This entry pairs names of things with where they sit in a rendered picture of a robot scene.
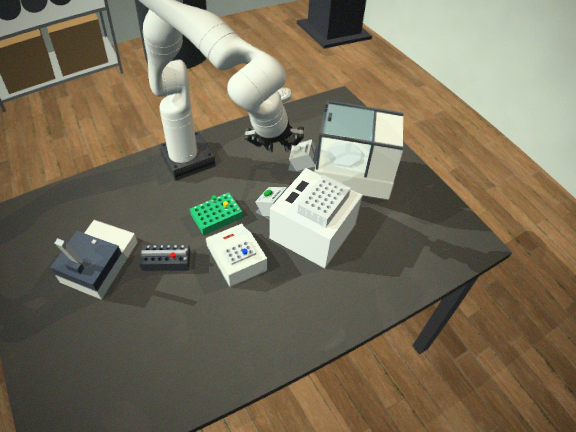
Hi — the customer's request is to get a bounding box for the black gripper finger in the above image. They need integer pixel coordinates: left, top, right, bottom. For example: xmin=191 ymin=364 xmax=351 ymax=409
xmin=279 ymin=127 xmax=304 ymax=152
xmin=245 ymin=128 xmax=273 ymax=152

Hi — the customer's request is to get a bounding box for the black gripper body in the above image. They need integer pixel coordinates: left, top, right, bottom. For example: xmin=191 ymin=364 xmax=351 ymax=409
xmin=255 ymin=121 xmax=293 ymax=143

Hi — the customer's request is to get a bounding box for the green tube rack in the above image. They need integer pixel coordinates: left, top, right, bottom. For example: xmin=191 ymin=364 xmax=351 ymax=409
xmin=190 ymin=193 xmax=243 ymax=235

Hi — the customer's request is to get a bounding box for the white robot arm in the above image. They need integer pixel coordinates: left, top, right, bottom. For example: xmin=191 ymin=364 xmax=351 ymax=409
xmin=139 ymin=0 xmax=292 ymax=163

